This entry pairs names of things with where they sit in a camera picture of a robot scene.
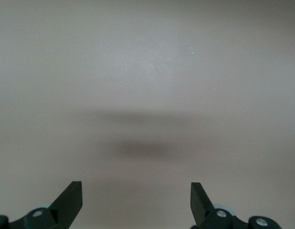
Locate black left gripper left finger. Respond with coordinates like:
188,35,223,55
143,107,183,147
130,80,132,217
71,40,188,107
0,180,83,229

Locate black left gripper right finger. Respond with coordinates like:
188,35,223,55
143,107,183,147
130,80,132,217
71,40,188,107
190,182,283,229

